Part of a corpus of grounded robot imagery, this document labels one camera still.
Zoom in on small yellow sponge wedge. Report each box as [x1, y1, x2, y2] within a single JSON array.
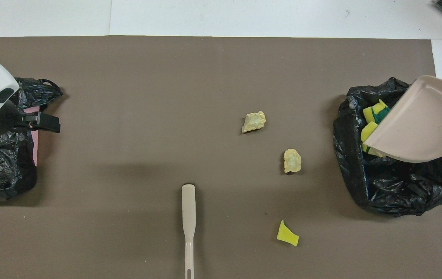
[[277, 220, 299, 247]]

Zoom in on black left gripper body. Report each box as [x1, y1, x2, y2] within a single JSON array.
[[10, 107, 31, 131]]

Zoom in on jagged pale foam chunk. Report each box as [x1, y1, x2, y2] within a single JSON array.
[[242, 111, 267, 134]]

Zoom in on yellow green-backed sponge piece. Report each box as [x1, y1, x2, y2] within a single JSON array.
[[363, 99, 391, 125], [360, 121, 379, 152]]

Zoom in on pink bin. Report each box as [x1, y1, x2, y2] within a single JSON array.
[[22, 106, 40, 167]]

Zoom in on beige hand brush black bristles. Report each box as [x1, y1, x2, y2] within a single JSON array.
[[182, 184, 196, 279]]

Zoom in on oval pale foam chunk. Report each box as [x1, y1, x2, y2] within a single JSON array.
[[283, 148, 302, 174]]

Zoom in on brown table mat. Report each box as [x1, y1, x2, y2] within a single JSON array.
[[0, 36, 442, 279]]

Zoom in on beige plastic dustpan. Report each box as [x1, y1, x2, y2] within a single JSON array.
[[367, 75, 442, 163]]

